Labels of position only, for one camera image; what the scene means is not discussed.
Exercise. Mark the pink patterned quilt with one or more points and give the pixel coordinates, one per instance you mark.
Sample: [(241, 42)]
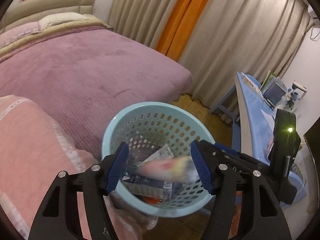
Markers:
[(34, 149)]

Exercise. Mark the beige pleated curtain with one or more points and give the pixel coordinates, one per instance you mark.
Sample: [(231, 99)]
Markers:
[(230, 36)]

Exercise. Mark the orange curtain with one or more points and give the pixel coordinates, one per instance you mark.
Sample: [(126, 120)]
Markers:
[(179, 27)]

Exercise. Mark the purple bed cover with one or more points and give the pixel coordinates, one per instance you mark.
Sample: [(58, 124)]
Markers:
[(84, 79)]

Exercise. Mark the beige padded headboard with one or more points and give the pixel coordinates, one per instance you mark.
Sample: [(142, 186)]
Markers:
[(34, 10)]

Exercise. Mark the purple pillow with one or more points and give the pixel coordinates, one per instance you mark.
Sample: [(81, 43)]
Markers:
[(19, 32)]

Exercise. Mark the blue desk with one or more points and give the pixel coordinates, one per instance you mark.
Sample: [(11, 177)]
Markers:
[(253, 134)]

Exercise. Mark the light blue plastic basket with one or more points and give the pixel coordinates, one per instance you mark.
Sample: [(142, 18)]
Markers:
[(155, 130)]

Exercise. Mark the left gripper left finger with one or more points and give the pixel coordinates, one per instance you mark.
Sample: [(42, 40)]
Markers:
[(58, 216)]

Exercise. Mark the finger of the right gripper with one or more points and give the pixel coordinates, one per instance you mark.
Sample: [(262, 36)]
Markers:
[(239, 162)]

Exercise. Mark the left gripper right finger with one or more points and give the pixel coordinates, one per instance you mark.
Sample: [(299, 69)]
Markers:
[(260, 215)]

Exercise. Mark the folded beige blanket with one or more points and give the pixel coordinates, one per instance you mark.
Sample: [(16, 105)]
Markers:
[(92, 23)]

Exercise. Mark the white printed carton box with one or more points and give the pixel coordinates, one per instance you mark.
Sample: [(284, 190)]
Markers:
[(150, 182)]

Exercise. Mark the white dotted pillow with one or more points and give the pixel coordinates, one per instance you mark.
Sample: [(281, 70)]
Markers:
[(60, 18)]

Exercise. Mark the books on desk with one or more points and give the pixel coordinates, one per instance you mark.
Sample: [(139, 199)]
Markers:
[(273, 89)]

